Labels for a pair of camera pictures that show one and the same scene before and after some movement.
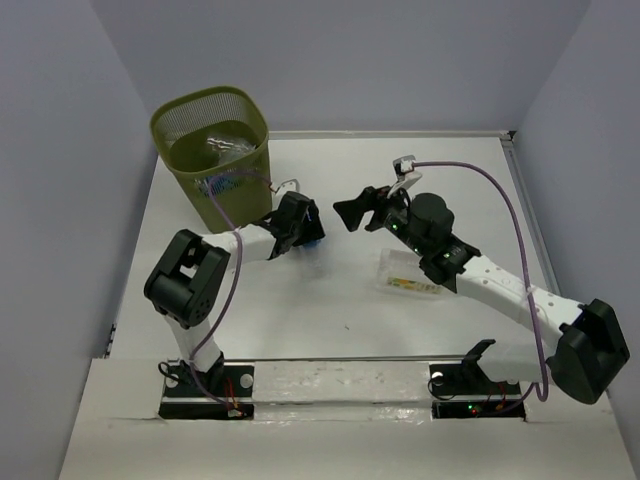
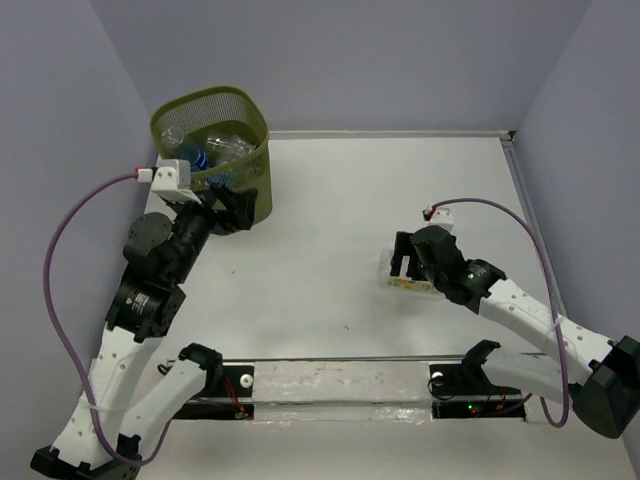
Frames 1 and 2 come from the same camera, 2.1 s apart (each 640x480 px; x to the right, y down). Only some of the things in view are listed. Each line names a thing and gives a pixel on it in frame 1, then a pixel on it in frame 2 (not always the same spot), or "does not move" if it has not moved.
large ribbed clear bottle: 402,269 does not move
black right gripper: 374,198 to 404,245
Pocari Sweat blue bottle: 312,245 to 172,139
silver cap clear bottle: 229,147 does not move
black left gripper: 312,229 to 239,213
